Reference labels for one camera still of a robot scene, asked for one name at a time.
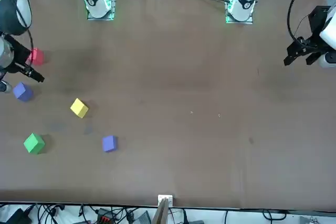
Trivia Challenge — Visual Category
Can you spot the yellow cube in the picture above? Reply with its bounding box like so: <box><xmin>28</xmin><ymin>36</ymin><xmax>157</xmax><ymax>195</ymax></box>
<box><xmin>70</xmin><ymin>98</ymin><xmax>89</xmax><ymax>119</ymax></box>

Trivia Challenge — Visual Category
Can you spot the white table edge bracket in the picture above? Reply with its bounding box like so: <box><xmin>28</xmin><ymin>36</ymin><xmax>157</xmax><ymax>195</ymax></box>
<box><xmin>157</xmin><ymin>194</ymin><xmax>174</xmax><ymax>207</ymax></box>

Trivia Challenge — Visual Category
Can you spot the purple cube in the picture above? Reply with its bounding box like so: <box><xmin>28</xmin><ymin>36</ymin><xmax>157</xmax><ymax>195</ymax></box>
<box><xmin>102</xmin><ymin>135</ymin><xmax>118</xmax><ymax>153</ymax></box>
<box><xmin>12</xmin><ymin>81</ymin><xmax>34</xmax><ymax>102</ymax></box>

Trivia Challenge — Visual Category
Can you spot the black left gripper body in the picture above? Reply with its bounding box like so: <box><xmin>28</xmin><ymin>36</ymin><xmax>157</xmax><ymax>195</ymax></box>
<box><xmin>308</xmin><ymin>5</ymin><xmax>332</xmax><ymax>51</ymax></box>

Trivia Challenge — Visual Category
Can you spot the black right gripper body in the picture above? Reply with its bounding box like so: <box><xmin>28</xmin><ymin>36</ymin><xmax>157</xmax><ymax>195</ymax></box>
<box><xmin>4</xmin><ymin>35</ymin><xmax>32</xmax><ymax>74</ymax></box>

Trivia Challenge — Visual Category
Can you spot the camera mount post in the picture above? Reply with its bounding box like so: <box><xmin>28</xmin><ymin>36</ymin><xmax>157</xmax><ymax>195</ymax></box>
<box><xmin>152</xmin><ymin>198</ymin><xmax>170</xmax><ymax>224</ymax></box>

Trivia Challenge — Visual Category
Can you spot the grey flat device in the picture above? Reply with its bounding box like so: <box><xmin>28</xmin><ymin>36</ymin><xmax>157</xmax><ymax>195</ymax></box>
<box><xmin>132</xmin><ymin>210</ymin><xmax>152</xmax><ymax>224</ymax></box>

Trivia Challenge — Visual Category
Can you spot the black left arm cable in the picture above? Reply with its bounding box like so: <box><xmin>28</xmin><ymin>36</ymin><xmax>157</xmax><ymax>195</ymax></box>
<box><xmin>287</xmin><ymin>0</ymin><xmax>314</xmax><ymax>42</ymax></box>

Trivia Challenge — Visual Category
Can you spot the red cube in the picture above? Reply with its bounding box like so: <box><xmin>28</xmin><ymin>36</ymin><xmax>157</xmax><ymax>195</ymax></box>
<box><xmin>27</xmin><ymin>47</ymin><xmax>45</xmax><ymax>66</ymax></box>

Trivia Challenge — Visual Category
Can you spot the black power adapter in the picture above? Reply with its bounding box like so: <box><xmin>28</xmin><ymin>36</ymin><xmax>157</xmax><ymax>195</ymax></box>
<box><xmin>5</xmin><ymin>208</ymin><xmax>33</xmax><ymax>224</ymax></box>

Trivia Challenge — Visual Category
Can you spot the green cube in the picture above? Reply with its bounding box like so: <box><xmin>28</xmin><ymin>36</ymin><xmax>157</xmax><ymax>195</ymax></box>
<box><xmin>23</xmin><ymin>133</ymin><xmax>46</xmax><ymax>154</ymax></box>

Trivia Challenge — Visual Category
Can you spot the red and black device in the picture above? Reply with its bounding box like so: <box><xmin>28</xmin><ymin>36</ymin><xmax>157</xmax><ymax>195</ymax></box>
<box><xmin>96</xmin><ymin>208</ymin><xmax>114</xmax><ymax>224</ymax></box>

